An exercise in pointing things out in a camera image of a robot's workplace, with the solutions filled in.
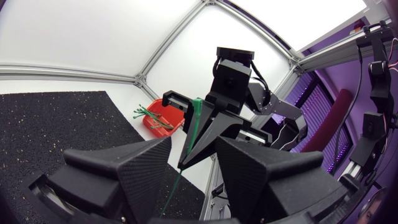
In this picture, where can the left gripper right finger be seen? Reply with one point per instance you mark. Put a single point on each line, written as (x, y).
(248, 174)

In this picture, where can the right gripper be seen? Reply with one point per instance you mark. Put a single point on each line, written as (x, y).
(228, 105)

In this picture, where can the red plastic box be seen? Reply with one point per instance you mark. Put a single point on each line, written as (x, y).
(169, 116)

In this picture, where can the black speckled mat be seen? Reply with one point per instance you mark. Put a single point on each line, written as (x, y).
(62, 124)

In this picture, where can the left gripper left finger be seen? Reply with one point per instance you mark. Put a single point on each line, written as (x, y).
(133, 177)

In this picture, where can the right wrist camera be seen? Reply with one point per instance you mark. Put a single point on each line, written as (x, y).
(231, 81)

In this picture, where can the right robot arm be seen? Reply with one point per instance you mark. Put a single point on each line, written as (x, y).
(280, 109)

